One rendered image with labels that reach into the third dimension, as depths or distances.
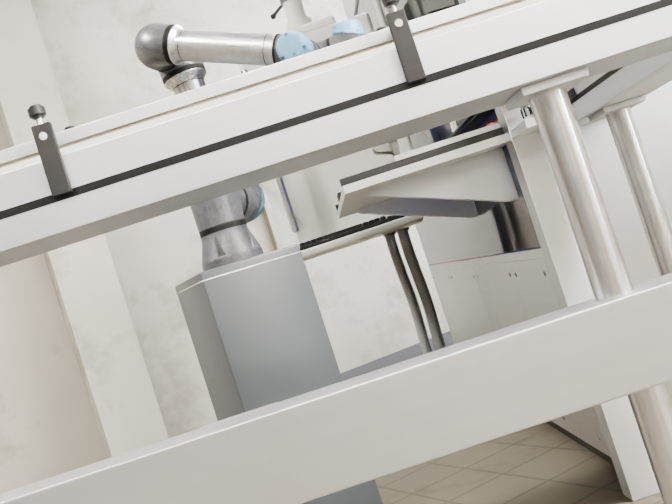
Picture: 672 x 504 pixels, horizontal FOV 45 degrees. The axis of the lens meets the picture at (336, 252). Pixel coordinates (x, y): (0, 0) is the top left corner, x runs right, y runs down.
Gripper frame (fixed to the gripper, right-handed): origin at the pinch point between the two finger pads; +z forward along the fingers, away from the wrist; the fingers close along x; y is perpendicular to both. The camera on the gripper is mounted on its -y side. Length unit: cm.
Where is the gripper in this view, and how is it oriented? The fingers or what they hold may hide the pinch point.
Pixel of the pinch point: (398, 157)
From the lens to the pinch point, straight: 196.7
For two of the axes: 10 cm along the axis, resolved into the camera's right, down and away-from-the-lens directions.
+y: -9.5, 3.1, -0.3
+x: 0.2, -0.4, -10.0
